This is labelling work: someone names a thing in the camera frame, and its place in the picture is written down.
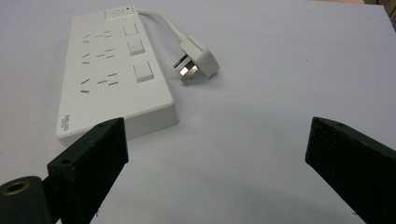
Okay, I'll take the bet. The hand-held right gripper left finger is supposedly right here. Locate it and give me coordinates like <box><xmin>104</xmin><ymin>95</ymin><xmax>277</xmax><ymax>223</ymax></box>
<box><xmin>47</xmin><ymin>117</ymin><xmax>130</xmax><ymax>224</ymax></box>

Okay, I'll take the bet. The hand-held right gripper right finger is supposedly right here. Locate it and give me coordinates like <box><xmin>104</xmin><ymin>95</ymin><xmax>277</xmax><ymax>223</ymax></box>
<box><xmin>304</xmin><ymin>116</ymin><xmax>396</xmax><ymax>224</ymax></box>

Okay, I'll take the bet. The white power strip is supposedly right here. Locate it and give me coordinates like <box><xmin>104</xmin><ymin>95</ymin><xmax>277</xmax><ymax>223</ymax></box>
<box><xmin>55</xmin><ymin>4</ymin><xmax>180</xmax><ymax>140</ymax></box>

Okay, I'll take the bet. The white power plug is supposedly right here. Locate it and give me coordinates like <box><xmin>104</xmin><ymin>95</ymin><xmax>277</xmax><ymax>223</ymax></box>
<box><xmin>173</xmin><ymin>35</ymin><xmax>220</xmax><ymax>83</ymax></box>

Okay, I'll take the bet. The white power cable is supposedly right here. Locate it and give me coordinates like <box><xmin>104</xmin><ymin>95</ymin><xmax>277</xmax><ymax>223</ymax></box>
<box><xmin>135</xmin><ymin>7</ymin><xmax>189</xmax><ymax>45</ymax></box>

